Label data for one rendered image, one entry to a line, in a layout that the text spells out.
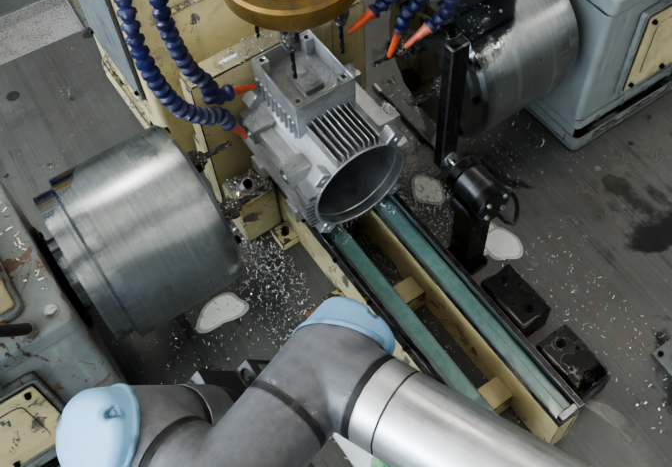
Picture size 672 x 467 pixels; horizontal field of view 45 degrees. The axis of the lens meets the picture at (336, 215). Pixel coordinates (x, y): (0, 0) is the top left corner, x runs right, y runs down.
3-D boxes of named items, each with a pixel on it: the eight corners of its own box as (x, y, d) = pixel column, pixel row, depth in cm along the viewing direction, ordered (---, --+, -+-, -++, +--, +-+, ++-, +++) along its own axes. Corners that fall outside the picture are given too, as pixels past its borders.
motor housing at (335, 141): (246, 165, 135) (227, 88, 119) (340, 112, 140) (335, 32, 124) (312, 250, 125) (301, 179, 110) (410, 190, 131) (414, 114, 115)
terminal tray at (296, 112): (255, 92, 123) (248, 59, 117) (314, 61, 126) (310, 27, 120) (298, 143, 117) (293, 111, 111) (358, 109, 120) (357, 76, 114)
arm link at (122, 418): (101, 516, 59) (32, 459, 64) (198, 497, 68) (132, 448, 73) (140, 417, 59) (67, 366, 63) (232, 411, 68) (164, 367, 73)
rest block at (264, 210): (231, 219, 144) (219, 180, 134) (264, 200, 145) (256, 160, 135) (248, 243, 141) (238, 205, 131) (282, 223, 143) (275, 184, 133)
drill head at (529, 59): (347, 97, 142) (341, -14, 121) (526, -2, 154) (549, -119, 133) (436, 193, 131) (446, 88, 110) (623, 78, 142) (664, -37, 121)
